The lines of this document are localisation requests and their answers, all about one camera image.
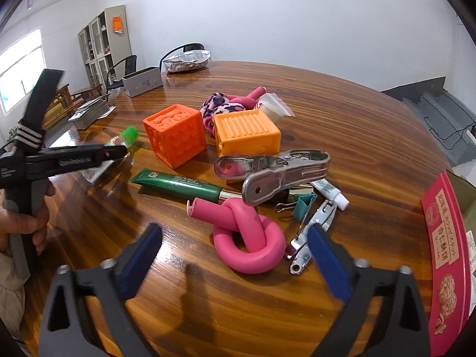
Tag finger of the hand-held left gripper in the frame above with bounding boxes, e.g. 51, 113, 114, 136
18, 69, 65, 134
23, 144, 129, 179

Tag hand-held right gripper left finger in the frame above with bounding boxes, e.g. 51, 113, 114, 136
37, 223, 164, 357

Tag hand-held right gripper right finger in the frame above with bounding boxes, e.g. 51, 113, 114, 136
307, 224, 432, 357

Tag silver nail clipper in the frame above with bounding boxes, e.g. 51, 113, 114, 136
284, 200, 337, 275

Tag white green packet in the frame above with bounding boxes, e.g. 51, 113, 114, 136
86, 126, 140, 184

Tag teal binder clip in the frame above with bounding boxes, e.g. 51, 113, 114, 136
275, 193, 317, 221

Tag small white tube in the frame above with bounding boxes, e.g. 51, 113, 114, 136
310, 179, 350, 211

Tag knotted pink foam curler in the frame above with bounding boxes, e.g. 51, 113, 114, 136
186, 197, 286, 274

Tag dark green cosmetic tube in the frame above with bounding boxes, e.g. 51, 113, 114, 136
129, 168, 244, 204

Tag large metal spring clip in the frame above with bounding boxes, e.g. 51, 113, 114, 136
214, 149, 331, 207

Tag dark orange textured cube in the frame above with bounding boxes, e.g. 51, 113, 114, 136
143, 105, 207, 169

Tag red cardboard box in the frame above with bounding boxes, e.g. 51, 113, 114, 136
421, 169, 476, 348

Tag pink purple patterned scrunchie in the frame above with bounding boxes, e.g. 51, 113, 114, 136
200, 93, 246, 134

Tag light orange ribbed cube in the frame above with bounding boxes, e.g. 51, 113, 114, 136
213, 109, 281, 184

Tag white mesh tape roll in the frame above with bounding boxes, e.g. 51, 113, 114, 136
256, 92, 294, 123

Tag person's left hand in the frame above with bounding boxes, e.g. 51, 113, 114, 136
0, 184, 56, 257

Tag wooden bench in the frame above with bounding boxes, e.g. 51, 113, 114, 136
43, 84, 84, 129

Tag window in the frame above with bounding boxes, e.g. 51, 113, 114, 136
0, 28, 47, 114

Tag stack of cards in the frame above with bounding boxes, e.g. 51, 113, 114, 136
68, 95, 116, 130

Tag grey glass-door cabinet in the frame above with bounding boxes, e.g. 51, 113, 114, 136
78, 4, 132, 88

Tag black mesh chair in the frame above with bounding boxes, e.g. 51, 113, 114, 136
106, 55, 137, 92

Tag grey rectangular box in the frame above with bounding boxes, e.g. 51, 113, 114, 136
122, 66, 163, 98

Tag foil tray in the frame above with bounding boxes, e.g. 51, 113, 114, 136
164, 49, 211, 73

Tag grey stairs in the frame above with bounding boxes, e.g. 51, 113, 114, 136
380, 76, 476, 166

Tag metal frame chair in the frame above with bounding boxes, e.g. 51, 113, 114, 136
160, 43, 205, 71

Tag black cable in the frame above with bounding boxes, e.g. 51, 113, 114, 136
424, 117, 476, 143

